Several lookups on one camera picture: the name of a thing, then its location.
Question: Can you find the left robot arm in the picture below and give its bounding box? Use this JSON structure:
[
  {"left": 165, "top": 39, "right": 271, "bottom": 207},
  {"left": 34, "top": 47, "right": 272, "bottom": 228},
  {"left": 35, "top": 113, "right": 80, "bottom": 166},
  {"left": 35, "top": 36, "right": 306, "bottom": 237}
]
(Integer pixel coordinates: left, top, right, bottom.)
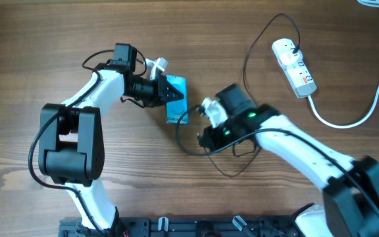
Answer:
[{"left": 28, "top": 43, "right": 188, "bottom": 236}]

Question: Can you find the white power strip cord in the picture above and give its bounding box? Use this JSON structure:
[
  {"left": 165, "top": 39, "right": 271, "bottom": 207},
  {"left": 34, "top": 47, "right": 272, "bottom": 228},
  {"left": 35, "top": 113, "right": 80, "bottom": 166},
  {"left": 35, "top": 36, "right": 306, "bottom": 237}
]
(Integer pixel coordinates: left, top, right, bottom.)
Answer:
[{"left": 307, "top": 41, "right": 379, "bottom": 130}]

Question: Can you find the turquoise screen Galaxy smartphone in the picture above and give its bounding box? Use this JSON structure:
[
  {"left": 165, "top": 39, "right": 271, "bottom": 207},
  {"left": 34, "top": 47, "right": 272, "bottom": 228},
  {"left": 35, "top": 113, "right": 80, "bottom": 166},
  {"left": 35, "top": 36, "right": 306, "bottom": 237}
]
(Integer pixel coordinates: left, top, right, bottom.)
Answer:
[{"left": 166, "top": 75, "right": 188, "bottom": 124}]

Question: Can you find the black USB charging cable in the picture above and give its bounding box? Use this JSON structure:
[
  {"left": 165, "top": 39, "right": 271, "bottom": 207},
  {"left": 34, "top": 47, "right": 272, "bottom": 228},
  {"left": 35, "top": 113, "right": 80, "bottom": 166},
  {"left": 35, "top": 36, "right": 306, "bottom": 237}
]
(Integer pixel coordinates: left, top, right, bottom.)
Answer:
[{"left": 195, "top": 13, "right": 302, "bottom": 178}]

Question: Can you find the white USB charger plug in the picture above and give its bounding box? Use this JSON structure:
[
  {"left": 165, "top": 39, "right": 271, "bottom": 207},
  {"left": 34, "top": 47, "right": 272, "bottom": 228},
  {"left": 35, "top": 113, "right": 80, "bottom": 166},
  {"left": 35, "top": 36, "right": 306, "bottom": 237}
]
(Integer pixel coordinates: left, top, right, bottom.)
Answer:
[{"left": 278, "top": 49, "right": 303, "bottom": 68}]

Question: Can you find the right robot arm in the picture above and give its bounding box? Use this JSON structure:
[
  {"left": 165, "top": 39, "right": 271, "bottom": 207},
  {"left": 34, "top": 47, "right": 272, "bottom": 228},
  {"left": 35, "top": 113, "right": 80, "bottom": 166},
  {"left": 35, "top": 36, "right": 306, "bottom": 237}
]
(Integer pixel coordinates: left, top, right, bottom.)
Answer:
[{"left": 199, "top": 84, "right": 379, "bottom": 236}]

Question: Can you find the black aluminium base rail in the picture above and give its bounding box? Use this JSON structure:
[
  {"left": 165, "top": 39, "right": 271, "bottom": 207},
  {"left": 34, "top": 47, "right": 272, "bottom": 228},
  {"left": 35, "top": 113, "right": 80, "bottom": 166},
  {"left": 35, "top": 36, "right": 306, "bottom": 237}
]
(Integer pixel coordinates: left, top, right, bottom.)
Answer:
[{"left": 59, "top": 215, "right": 309, "bottom": 237}]

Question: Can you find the left black camera cable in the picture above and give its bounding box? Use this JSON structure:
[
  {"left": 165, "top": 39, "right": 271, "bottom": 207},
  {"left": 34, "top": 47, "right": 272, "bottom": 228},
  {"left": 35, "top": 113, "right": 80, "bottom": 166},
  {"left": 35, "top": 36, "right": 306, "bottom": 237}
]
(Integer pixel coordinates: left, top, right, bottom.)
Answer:
[{"left": 27, "top": 49, "right": 149, "bottom": 237}]

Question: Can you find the white power strip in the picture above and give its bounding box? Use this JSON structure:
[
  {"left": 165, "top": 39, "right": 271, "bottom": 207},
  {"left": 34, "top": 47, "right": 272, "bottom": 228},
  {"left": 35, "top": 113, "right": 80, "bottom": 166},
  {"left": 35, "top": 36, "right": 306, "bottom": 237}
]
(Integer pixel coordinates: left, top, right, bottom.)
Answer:
[{"left": 272, "top": 38, "right": 317, "bottom": 99}]

